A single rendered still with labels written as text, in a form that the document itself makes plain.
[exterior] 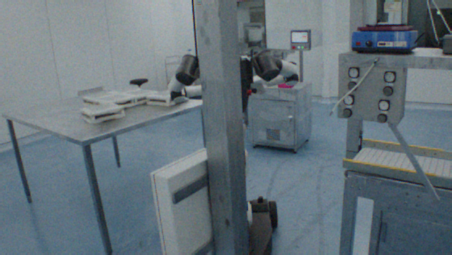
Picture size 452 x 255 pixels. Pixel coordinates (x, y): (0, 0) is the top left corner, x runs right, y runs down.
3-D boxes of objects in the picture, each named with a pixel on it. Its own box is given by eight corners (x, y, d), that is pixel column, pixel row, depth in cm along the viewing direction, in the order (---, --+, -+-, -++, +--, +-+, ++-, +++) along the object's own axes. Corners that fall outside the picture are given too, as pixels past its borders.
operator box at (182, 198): (165, 274, 75) (148, 173, 67) (211, 239, 88) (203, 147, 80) (184, 285, 71) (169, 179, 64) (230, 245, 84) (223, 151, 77)
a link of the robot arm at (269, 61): (286, 71, 188) (271, 66, 178) (275, 80, 193) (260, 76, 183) (278, 55, 192) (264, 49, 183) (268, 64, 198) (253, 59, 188)
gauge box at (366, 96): (336, 117, 121) (337, 62, 115) (345, 110, 129) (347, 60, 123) (399, 124, 108) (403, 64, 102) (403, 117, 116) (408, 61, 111)
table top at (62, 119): (2, 117, 274) (1, 113, 273) (108, 93, 357) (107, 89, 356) (82, 147, 184) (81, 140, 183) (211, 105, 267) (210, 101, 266)
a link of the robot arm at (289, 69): (302, 61, 207) (281, 53, 191) (305, 81, 205) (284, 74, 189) (287, 67, 215) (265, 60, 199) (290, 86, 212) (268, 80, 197)
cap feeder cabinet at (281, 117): (248, 148, 411) (245, 86, 390) (267, 135, 458) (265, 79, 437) (297, 155, 381) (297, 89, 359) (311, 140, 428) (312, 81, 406)
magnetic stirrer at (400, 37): (349, 53, 115) (349, 27, 112) (365, 48, 131) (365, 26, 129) (408, 54, 103) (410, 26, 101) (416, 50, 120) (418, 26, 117)
